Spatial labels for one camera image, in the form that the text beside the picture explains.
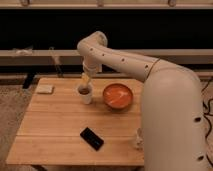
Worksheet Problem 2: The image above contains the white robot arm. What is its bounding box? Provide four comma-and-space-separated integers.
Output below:
77, 31, 209, 171

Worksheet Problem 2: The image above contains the white cup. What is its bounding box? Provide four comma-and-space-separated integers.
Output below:
77, 85, 92, 104

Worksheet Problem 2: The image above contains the orange bowl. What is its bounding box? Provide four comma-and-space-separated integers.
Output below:
103, 83, 133, 110

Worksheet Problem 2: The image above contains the white square sponge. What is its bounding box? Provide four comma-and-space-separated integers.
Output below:
36, 85, 54, 94

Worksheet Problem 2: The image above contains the wooden table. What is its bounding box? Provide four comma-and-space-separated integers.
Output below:
7, 78, 144, 166

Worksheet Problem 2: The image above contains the black phone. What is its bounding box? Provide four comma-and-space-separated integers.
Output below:
80, 127, 104, 151

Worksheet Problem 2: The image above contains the clear plastic bottle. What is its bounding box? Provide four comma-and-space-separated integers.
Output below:
134, 128, 143, 149

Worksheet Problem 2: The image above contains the grey horizontal rail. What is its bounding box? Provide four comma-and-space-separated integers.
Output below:
0, 49, 213, 66

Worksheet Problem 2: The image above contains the black cable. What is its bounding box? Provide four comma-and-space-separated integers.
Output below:
201, 77, 213, 168

